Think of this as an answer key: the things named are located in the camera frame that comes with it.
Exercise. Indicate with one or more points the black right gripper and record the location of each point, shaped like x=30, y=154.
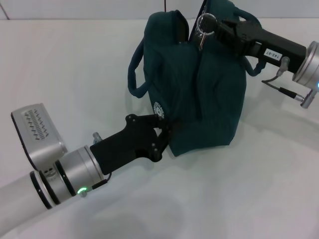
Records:
x=274, y=47

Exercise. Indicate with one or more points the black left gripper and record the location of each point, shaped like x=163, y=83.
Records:
x=124, y=147

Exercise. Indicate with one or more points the dark teal insulated lunch bag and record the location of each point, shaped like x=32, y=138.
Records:
x=199, y=99

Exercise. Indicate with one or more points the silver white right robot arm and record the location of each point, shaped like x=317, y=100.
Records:
x=309, y=67

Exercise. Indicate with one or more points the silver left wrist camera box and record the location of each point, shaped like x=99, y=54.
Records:
x=37, y=134

